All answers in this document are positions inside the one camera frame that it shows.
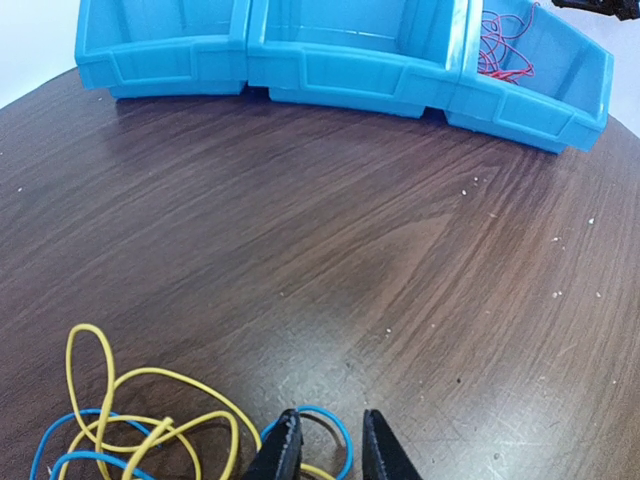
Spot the blue cable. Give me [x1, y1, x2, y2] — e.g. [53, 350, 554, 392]
[28, 404, 355, 480]

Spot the blue bin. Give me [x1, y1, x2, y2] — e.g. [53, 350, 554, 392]
[75, 0, 251, 99]
[247, 0, 481, 118]
[444, 1, 614, 153]

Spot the red cable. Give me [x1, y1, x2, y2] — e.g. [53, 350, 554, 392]
[477, 1, 541, 81]

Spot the blue bin near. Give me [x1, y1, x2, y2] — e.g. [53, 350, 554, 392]
[444, 1, 614, 153]

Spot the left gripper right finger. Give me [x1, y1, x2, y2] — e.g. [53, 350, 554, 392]
[361, 409, 422, 480]

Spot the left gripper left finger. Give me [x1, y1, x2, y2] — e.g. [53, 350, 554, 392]
[242, 409, 303, 480]

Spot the blue bin middle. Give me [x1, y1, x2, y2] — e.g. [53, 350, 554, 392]
[247, 0, 481, 118]

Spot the blue bin far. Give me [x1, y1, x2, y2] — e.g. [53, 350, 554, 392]
[75, 0, 251, 99]

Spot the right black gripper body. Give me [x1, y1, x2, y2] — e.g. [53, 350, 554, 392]
[552, 0, 639, 21]

